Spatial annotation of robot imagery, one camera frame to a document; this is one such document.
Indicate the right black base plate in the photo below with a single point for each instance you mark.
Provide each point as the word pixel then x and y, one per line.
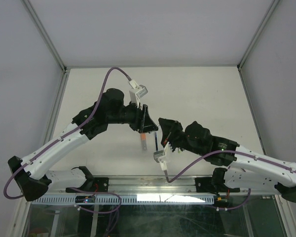
pixel 204 185

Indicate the dark blue barrel pen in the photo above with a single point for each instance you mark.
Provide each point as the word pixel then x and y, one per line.
pixel 156 141

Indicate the orange tip marker clear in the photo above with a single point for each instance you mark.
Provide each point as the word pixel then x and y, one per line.
pixel 144 144

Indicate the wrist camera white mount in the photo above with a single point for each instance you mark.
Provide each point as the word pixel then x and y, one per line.
pixel 136 92
pixel 161 158

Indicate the white slotted cable duct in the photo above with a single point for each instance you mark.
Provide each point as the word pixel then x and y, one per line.
pixel 138 199

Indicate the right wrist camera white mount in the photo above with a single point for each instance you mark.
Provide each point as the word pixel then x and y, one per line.
pixel 161 158

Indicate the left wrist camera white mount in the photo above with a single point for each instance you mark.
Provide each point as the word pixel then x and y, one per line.
pixel 136 92

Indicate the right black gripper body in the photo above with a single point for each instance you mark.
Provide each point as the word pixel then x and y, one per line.
pixel 178 139

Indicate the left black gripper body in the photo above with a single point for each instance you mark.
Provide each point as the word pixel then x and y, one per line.
pixel 134 121

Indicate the aluminium mounting rail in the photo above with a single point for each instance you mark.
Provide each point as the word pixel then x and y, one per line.
pixel 124 185

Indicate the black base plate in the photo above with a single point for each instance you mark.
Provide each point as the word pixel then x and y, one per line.
pixel 204 185
pixel 92 184

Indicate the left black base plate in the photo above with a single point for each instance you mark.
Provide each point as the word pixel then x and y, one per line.
pixel 92 184

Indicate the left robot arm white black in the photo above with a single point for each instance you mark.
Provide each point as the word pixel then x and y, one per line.
pixel 33 173

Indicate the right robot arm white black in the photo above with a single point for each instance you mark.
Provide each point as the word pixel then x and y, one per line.
pixel 236 166

